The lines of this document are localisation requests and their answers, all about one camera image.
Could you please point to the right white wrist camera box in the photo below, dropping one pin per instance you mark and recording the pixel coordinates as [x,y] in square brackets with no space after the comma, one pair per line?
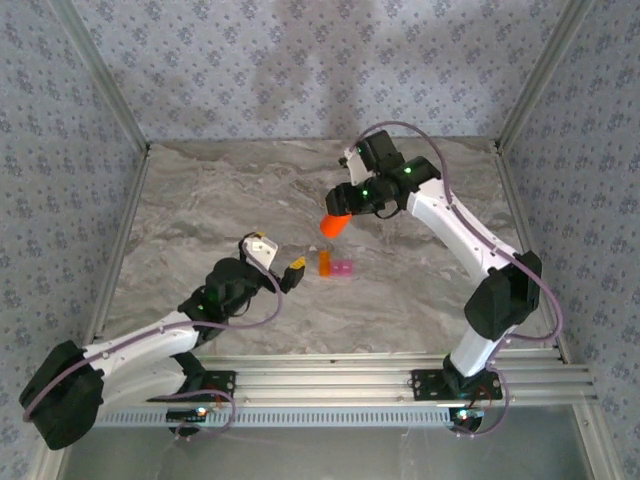
[359,167]

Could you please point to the circuit board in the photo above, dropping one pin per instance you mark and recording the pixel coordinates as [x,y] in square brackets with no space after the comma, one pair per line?
[185,414]
[467,416]

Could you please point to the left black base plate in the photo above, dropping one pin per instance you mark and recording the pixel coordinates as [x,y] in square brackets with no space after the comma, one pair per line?
[220,382]

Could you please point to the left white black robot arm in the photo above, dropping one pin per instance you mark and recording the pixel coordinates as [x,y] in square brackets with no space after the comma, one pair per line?
[140,345]

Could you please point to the pink pill box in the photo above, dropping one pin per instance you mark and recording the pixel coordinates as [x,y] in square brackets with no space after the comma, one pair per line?
[343,269]

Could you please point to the aluminium frame post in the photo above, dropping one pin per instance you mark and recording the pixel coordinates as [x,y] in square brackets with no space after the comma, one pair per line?
[541,75]
[105,75]

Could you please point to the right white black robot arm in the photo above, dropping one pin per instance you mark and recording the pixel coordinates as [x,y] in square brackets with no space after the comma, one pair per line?
[460,225]

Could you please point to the aluminium table side rail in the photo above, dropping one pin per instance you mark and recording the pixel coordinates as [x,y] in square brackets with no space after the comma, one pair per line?
[133,200]
[514,200]

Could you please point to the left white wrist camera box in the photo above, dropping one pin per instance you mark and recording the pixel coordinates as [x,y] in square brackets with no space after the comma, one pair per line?
[260,250]

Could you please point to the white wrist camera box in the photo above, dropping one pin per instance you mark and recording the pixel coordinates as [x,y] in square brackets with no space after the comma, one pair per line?
[359,167]
[260,250]

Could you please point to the orange pill bottle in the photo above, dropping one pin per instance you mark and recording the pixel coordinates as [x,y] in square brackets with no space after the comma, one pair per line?
[334,226]

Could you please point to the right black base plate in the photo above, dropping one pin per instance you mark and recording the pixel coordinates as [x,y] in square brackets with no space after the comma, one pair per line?
[425,385]

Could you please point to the right circuit board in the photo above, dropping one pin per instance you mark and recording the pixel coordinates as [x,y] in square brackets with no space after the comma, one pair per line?
[467,416]

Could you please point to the orange pill box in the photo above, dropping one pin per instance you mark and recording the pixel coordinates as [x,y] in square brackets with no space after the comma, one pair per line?
[325,265]

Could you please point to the left circuit board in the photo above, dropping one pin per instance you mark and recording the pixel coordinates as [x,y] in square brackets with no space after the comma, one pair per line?
[185,414]

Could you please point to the aluminium frame leg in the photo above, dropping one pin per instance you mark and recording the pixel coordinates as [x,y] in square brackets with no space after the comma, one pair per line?
[50,465]
[592,445]

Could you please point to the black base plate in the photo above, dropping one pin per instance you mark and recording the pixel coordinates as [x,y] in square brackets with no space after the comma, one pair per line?
[425,385]
[220,382]

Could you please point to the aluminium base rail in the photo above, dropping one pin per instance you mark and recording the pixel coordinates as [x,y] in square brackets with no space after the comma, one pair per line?
[320,380]

